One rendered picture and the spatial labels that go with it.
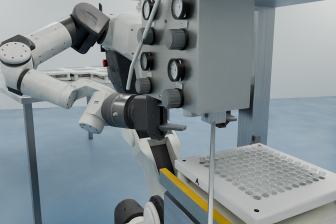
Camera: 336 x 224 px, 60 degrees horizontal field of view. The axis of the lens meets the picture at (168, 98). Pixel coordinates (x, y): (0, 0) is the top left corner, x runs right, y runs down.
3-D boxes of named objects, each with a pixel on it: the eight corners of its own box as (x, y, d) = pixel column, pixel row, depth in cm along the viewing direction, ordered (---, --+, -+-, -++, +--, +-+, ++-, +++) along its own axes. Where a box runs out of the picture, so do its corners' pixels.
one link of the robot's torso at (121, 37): (89, 93, 123) (85, 5, 116) (161, 88, 138) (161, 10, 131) (108, 106, 97) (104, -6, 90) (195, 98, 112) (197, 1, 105)
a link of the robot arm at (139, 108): (170, 85, 72) (132, 84, 78) (148, 90, 63) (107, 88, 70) (171, 135, 73) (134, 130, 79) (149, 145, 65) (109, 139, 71)
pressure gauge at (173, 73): (167, 80, 48) (167, 57, 48) (174, 80, 49) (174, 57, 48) (178, 83, 45) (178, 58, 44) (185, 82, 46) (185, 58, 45)
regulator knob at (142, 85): (134, 93, 60) (134, 71, 59) (146, 92, 61) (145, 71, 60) (140, 95, 57) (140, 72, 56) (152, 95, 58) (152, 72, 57)
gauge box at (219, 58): (141, 93, 63) (140, -3, 59) (184, 90, 67) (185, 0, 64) (195, 115, 44) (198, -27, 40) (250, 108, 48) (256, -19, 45)
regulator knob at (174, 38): (163, 50, 46) (163, 21, 45) (177, 50, 47) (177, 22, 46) (173, 50, 43) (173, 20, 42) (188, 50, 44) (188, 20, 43)
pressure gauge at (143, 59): (140, 70, 59) (139, 51, 58) (146, 70, 60) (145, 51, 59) (147, 71, 56) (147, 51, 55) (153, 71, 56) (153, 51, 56)
